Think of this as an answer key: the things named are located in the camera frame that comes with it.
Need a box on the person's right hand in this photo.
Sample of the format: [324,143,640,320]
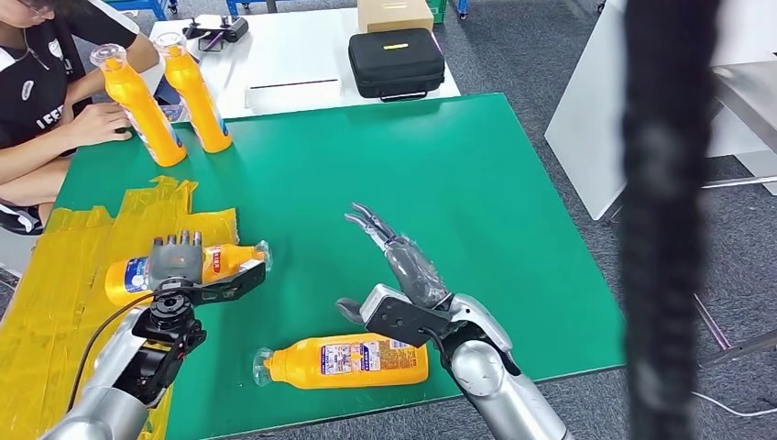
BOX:
[65,102,134,149]

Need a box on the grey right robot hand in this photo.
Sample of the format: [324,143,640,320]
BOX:
[335,203,454,326]

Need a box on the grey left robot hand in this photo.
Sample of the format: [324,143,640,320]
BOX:
[147,229,204,292]

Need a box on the orange plastic bottle clear cap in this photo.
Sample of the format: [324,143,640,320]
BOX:
[104,240,273,308]
[252,332,431,391]
[89,43,188,168]
[152,31,234,155]

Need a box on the navy blue folder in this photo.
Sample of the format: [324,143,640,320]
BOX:
[154,75,183,105]

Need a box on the grey smartphone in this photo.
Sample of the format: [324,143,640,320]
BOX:
[159,103,194,125]

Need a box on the person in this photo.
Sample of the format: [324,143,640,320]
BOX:
[0,0,161,237]

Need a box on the green table mat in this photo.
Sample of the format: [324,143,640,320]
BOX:
[54,92,627,440]

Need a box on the blue metal rack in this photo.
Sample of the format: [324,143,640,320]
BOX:
[224,0,470,18]
[105,0,179,22]

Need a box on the yellow tape covering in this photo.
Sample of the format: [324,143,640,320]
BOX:
[0,176,241,440]

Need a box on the black handheld device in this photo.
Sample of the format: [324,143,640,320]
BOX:
[181,16,251,53]

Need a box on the thin black strip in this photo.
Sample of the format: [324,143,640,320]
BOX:
[249,78,340,91]

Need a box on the black zip carry case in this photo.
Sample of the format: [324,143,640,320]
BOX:
[347,27,447,103]

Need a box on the white panel table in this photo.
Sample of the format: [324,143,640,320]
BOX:
[544,0,777,222]

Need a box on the brown cardboard box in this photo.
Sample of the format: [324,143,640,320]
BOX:
[356,0,436,34]

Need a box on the stainless steel table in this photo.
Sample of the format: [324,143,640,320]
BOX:
[695,60,777,370]

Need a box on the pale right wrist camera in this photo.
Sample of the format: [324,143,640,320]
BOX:
[359,282,463,349]

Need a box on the black braided cable sleeve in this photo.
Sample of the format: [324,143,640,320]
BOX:
[618,0,724,440]

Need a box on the white floor cable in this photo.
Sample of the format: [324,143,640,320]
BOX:
[692,391,777,420]

